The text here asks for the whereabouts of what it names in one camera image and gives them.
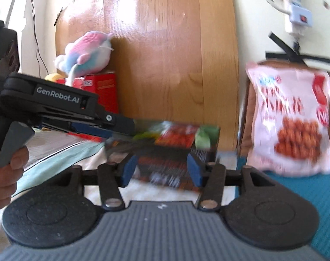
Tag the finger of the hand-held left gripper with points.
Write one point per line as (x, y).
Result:
(118, 123)
(91, 130)

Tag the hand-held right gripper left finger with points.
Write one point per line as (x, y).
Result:
(128, 170)

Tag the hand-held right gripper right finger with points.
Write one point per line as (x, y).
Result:
(194, 171)

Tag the dark printed snack box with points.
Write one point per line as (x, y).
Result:
(165, 165)

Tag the person's left hand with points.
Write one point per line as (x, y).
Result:
(4, 185)

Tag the yellow round object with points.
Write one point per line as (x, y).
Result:
(55, 76)

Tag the red gift bag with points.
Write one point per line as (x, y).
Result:
(105, 92)

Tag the pale green checked quilt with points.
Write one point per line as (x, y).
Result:
(59, 152)

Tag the pastel plush toy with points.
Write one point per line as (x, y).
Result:
(86, 49)

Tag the wooden headboard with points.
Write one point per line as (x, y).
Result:
(167, 59)

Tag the black tape strip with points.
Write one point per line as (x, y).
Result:
(59, 16)

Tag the large pink snack bag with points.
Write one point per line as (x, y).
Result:
(284, 100)

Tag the teal mat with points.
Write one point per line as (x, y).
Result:
(325, 209)

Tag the crossed black tape strips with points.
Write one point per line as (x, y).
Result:
(298, 55)

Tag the white power strip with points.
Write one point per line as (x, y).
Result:
(295, 11)

